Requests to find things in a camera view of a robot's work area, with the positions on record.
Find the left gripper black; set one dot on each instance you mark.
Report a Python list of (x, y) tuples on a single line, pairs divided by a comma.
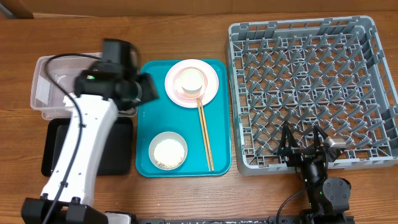
[(151, 93)]

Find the black tray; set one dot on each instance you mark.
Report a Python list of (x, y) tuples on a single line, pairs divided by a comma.
[(117, 154)]

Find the teal serving tray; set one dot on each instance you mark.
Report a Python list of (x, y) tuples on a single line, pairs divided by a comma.
[(164, 115)]

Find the white rice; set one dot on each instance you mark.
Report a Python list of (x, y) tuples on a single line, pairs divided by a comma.
[(169, 154)]

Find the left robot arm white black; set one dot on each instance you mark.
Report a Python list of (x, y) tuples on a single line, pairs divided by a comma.
[(110, 85)]

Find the grey dishwasher rack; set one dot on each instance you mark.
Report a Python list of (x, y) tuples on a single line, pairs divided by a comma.
[(326, 72)]

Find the clear plastic bin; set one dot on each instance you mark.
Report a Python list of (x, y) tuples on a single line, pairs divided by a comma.
[(45, 96)]

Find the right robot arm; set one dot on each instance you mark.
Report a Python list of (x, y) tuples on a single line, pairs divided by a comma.
[(328, 197)]

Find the pink bowl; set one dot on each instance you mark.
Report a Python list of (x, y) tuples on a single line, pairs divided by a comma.
[(180, 92)]

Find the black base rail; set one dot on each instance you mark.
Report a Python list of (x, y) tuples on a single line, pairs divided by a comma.
[(269, 220)]

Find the cream cup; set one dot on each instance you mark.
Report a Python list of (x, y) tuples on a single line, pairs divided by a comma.
[(191, 80)]

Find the wooden chopstick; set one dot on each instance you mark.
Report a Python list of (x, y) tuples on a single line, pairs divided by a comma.
[(199, 106), (208, 140)]

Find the pink plate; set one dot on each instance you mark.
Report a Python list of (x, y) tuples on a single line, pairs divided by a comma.
[(206, 68)]

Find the grey bowl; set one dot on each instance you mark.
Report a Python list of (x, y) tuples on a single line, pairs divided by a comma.
[(162, 136)]

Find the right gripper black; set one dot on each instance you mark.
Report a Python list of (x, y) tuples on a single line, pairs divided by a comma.
[(300, 154)]

